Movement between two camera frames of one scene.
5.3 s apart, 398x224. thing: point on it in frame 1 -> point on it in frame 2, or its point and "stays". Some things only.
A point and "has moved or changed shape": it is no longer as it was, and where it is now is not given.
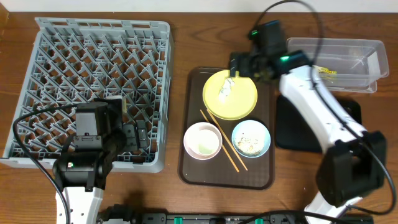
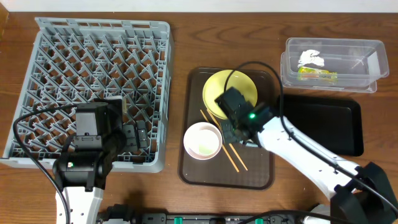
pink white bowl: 203,140 stays
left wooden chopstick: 222,145 stays
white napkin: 226,90 has moved or changed shape
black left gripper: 140,134 stays
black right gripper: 235,64 -> 232,132
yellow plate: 227,98 stays
